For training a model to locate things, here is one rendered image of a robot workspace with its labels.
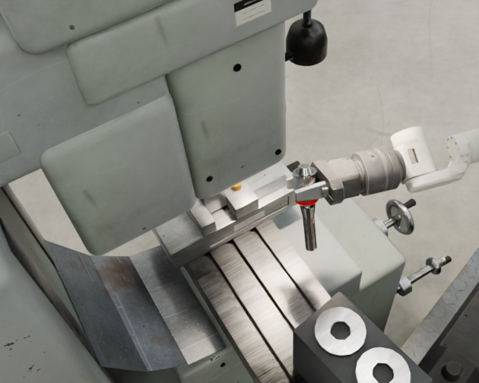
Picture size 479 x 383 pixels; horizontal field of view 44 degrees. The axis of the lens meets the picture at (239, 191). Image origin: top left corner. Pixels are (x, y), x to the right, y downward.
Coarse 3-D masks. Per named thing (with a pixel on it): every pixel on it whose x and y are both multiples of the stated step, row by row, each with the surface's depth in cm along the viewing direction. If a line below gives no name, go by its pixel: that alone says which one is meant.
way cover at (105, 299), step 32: (64, 256) 126; (96, 256) 137; (128, 256) 145; (160, 256) 146; (96, 288) 127; (128, 288) 135; (160, 288) 140; (96, 320) 117; (128, 320) 127; (160, 320) 133; (192, 320) 135; (96, 352) 109; (128, 352) 118; (160, 352) 125; (192, 352) 130
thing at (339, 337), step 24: (336, 312) 105; (360, 312) 106; (312, 336) 104; (336, 336) 104; (360, 336) 102; (384, 336) 103; (312, 360) 106; (336, 360) 102; (360, 360) 100; (384, 360) 100; (408, 360) 101
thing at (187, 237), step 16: (256, 176) 141; (272, 176) 141; (288, 176) 140; (256, 192) 138; (272, 192) 138; (288, 192) 138; (192, 208) 132; (224, 208) 136; (272, 208) 140; (288, 208) 143; (176, 224) 135; (192, 224) 134; (208, 224) 129; (224, 224) 134; (240, 224) 137; (256, 224) 140; (160, 240) 134; (176, 240) 132; (192, 240) 132; (208, 240) 134; (224, 240) 138; (176, 256) 132; (192, 256) 135
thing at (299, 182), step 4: (312, 168) 113; (292, 172) 113; (316, 172) 111; (296, 176) 111; (300, 176) 110; (304, 176) 110; (308, 176) 110; (312, 176) 110; (316, 176) 111; (296, 180) 111; (300, 180) 110; (304, 180) 110; (308, 180) 110; (312, 180) 111; (316, 180) 112; (296, 184) 112; (300, 184) 111; (304, 184) 111; (308, 184) 111; (296, 188) 112; (308, 200) 112; (312, 200) 112
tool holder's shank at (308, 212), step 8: (304, 208) 114; (312, 208) 114; (304, 216) 115; (312, 216) 115; (304, 224) 116; (312, 224) 116; (304, 232) 118; (312, 232) 117; (312, 240) 118; (312, 248) 119
